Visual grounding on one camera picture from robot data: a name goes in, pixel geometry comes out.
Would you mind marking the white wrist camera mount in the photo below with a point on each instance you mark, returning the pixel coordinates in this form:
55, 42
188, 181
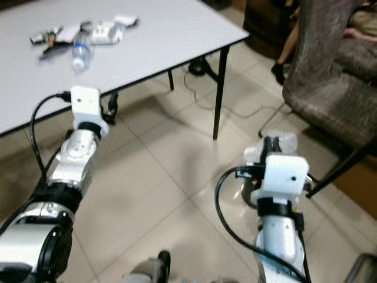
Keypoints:
85, 103
285, 174

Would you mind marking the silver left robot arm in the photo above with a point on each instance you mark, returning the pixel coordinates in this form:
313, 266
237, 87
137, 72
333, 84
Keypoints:
73, 156

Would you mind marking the torn white printed box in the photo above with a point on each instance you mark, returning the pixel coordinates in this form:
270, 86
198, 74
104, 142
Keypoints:
106, 32

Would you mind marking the dark brown sofa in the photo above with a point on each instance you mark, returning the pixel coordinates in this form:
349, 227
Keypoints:
256, 26

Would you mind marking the clear plastic bag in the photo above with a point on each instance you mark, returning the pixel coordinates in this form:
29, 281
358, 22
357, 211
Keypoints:
288, 141

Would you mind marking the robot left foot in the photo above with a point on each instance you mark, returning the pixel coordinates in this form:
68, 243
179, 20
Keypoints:
147, 272

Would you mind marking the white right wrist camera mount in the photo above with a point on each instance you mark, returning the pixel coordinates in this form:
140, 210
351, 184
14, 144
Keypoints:
285, 174

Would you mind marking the brown fabric chair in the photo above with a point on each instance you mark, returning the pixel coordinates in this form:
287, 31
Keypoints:
324, 76

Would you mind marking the black snack wrapper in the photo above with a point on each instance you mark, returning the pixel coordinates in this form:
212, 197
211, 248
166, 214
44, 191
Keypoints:
40, 39

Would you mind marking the torn white cardboard envelope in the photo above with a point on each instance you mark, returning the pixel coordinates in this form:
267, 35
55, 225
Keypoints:
68, 32

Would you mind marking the white paper scrap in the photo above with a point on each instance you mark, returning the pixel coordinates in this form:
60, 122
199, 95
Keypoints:
126, 20

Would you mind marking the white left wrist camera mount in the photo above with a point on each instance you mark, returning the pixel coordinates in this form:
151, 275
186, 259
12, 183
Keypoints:
85, 103

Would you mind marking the person's thigh in shorts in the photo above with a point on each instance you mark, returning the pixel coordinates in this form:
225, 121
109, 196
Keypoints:
362, 23

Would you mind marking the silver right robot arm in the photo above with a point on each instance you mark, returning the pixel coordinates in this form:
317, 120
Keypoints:
277, 242

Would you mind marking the clear bottle with blue label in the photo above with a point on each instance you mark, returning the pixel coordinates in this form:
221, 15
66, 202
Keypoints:
82, 54

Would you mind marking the person's leg with black sock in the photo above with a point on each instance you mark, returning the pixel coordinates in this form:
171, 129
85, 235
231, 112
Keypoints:
291, 35

